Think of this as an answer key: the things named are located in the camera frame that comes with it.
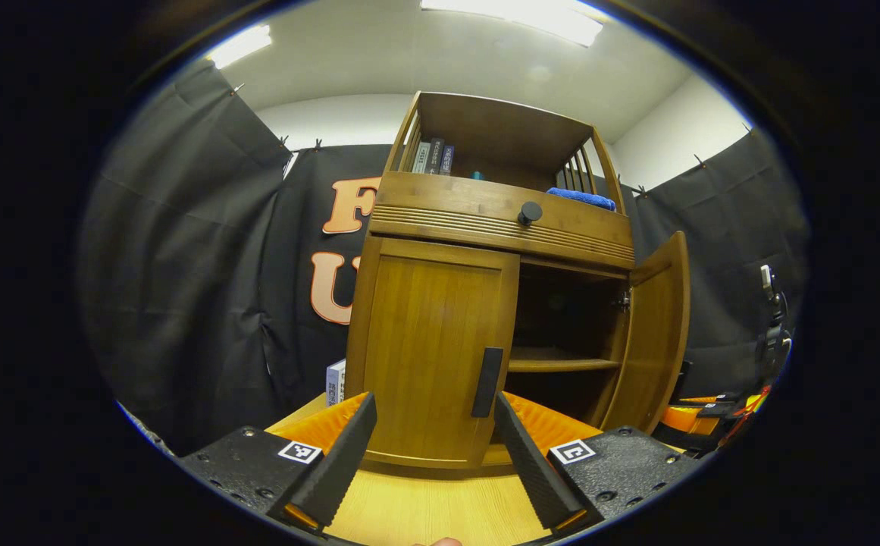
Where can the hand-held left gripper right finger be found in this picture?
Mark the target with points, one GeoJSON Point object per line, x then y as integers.
{"type": "Point", "coordinates": [530, 462]}

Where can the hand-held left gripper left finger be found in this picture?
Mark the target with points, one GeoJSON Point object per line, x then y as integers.
{"type": "Point", "coordinates": [333, 470]}

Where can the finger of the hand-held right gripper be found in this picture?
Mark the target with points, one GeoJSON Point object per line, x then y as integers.
{"type": "Point", "coordinates": [686, 418]}

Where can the wooden shoe cabinet door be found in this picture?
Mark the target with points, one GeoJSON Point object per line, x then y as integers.
{"type": "Point", "coordinates": [656, 334]}
{"type": "Point", "coordinates": [432, 341]}

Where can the wooden double-door shoe cabinet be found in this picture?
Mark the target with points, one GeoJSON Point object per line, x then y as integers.
{"type": "Point", "coordinates": [485, 129]}

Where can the metal door hinge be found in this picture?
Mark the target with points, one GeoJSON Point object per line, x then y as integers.
{"type": "Point", "coordinates": [622, 301]}

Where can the white blue printed box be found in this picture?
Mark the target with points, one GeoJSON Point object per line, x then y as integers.
{"type": "Point", "coordinates": [336, 383]}

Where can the wooden inner shelf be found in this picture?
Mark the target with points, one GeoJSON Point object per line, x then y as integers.
{"type": "Point", "coordinates": [561, 362]}

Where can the blue folded towel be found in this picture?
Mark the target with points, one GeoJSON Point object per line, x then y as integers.
{"type": "Point", "coordinates": [582, 199]}

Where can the black round drawer knob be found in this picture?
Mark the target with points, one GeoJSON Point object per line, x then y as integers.
{"type": "Point", "coordinates": [530, 213]}

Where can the black backdrop cloth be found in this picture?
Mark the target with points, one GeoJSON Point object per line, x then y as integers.
{"type": "Point", "coordinates": [182, 265]}

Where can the wooden ribbed drawer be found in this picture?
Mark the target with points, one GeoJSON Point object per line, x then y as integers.
{"type": "Point", "coordinates": [470, 208]}

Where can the blue book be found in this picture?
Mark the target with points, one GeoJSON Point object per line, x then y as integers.
{"type": "Point", "coordinates": [447, 160]}

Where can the dark book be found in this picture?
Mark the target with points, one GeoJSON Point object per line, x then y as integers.
{"type": "Point", "coordinates": [436, 155]}

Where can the ceiling light panel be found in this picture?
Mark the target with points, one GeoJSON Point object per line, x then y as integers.
{"type": "Point", "coordinates": [240, 45]}

